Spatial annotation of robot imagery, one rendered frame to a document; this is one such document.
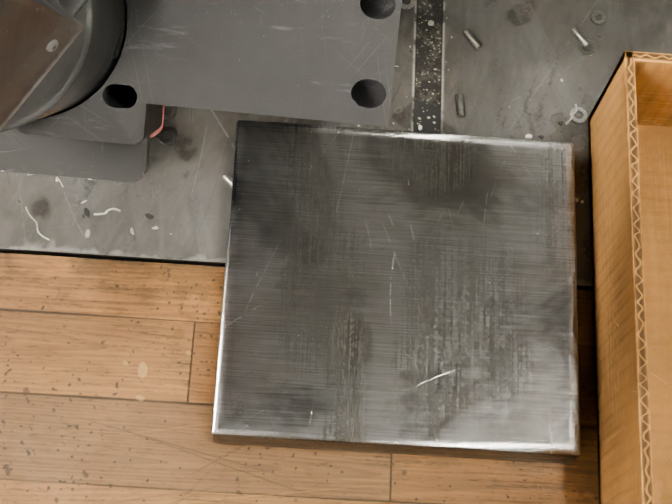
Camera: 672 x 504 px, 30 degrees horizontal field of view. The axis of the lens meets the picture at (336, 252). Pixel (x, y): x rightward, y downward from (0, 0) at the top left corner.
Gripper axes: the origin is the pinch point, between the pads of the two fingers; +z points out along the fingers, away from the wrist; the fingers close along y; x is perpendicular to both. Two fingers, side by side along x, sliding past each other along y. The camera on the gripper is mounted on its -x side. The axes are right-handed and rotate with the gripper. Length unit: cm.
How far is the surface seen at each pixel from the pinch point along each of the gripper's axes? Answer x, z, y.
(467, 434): -17.3, 5.1, -17.1
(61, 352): 2.0, 8.6, -15.9
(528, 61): -20.2, 17.6, -0.2
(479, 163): -17.4, 12.2, -5.4
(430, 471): -15.9, 6.1, -19.4
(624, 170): -23.4, 7.5, -4.6
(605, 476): -23.8, 4.9, -18.5
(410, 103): -14.0, 16.0, -2.9
